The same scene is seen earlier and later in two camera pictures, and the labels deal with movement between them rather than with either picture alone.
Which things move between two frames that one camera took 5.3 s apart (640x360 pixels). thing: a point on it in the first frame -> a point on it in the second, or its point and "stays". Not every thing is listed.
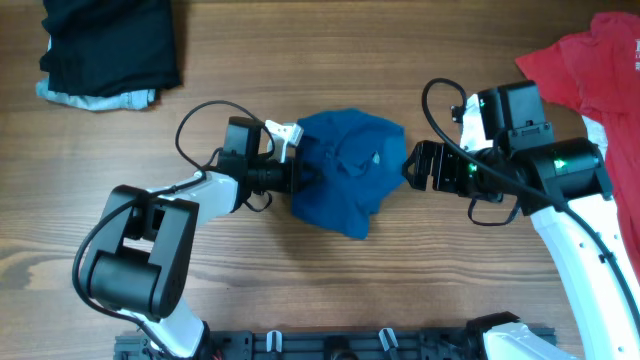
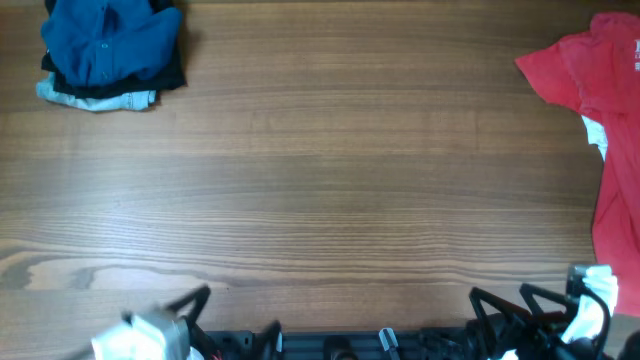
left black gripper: x=292 y=179 -> x=267 y=342
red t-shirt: x=598 y=70 stays
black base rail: x=320 y=344 stays
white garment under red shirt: x=597 y=134 stays
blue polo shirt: x=360 y=159 -> x=112 y=41
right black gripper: x=443 y=179 -> x=541 y=335
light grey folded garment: x=119 y=102 stays
